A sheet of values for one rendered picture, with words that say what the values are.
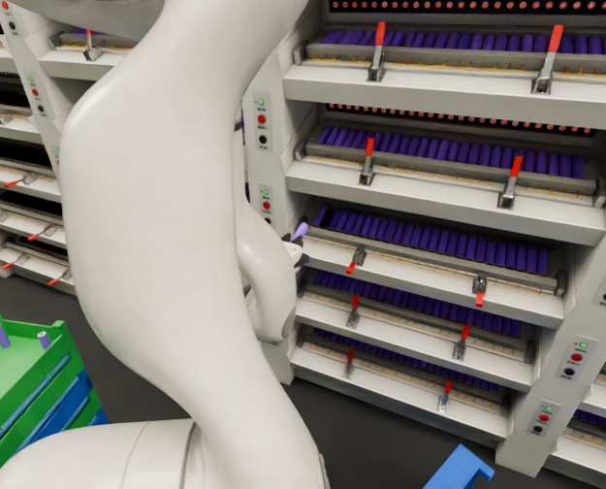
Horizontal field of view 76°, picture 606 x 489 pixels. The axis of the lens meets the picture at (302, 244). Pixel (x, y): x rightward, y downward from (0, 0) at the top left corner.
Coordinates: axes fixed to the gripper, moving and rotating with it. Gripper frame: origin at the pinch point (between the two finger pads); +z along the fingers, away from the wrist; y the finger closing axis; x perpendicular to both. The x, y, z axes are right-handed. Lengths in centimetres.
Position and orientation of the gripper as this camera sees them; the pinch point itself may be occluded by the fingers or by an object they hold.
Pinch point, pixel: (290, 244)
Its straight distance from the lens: 78.6
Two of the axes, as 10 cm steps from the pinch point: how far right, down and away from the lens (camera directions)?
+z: 3.9, -3.4, 8.5
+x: -0.6, 9.2, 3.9
